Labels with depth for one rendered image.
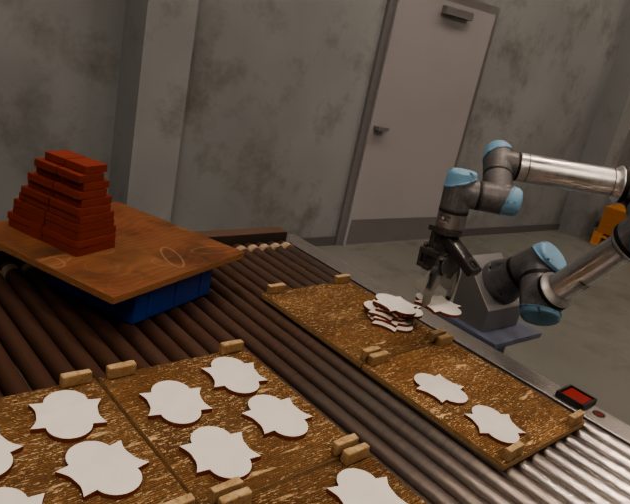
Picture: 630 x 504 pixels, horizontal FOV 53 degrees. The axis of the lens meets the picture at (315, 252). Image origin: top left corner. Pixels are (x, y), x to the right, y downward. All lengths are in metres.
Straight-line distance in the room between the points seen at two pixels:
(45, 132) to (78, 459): 3.03
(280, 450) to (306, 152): 3.87
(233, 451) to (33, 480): 0.32
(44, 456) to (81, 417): 0.11
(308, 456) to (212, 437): 0.18
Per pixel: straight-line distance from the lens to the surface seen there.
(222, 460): 1.16
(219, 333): 1.61
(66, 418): 1.23
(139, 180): 3.95
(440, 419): 1.44
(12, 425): 1.23
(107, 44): 4.03
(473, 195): 1.61
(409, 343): 1.73
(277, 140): 4.73
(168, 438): 1.21
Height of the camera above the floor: 1.66
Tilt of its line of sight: 19 degrees down
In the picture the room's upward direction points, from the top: 12 degrees clockwise
